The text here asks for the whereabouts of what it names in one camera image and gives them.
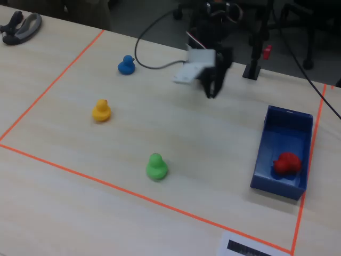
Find red rubber duck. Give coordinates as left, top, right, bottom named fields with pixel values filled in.
left=272, top=152, right=303, bottom=175

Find thick black cable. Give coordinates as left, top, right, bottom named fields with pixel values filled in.
left=274, top=23, right=341, bottom=121

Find blue rubber duck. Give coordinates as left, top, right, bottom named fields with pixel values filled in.
left=117, top=54, right=136, bottom=76

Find grey and black hand tool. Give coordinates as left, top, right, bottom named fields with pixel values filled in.
left=0, top=11, right=43, bottom=46

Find red clamp knob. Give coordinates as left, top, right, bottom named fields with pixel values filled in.
left=262, top=44, right=273, bottom=60

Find black office chair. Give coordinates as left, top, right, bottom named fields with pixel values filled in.
left=277, top=0, right=341, bottom=70

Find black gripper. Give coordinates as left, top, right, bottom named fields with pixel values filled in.
left=198, top=46, right=234, bottom=99

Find black camera stand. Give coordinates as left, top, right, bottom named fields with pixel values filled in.
left=241, top=0, right=275, bottom=81

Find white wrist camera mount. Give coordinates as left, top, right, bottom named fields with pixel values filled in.
left=171, top=49, right=217, bottom=86

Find blue plastic box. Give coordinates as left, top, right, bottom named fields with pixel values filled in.
left=249, top=105, right=314, bottom=201

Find orange tape strip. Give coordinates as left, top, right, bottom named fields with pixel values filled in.
left=290, top=84, right=328, bottom=255
left=0, top=143, right=294, bottom=254
left=0, top=29, right=105, bottom=142

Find green rubber duck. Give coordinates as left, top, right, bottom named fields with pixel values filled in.
left=145, top=153, right=169, bottom=181

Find yellow rubber duck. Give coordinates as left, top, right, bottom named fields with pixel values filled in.
left=91, top=99, right=112, bottom=123

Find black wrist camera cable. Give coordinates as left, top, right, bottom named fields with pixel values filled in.
left=134, top=10, right=189, bottom=70

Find white paper with black bar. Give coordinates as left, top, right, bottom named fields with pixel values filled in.
left=217, top=231, right=291, bottom=256

